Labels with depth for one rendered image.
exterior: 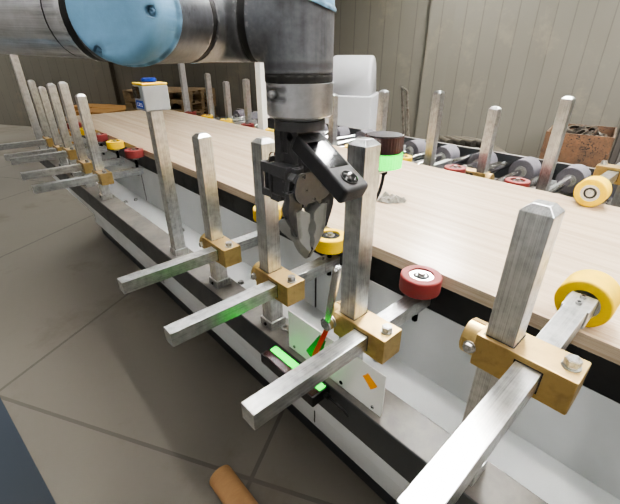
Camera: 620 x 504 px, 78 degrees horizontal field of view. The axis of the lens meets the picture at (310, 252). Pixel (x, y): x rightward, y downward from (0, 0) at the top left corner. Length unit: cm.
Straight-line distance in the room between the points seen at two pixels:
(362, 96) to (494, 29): 213
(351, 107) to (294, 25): 398
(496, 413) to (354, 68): 425
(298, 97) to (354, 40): 551
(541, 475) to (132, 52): 88
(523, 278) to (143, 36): 46
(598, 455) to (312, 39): 79
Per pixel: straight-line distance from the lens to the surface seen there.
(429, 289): 75
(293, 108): 51
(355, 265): 63
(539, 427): 89
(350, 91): 450
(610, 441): 85
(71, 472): 174
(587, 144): 511
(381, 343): 66
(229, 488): 143
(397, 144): 60
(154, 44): 43
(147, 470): 163
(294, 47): 51
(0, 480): 145
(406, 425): 77
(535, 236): 47
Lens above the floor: 129
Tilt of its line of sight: 27 degrees down
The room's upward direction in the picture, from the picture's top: straight up
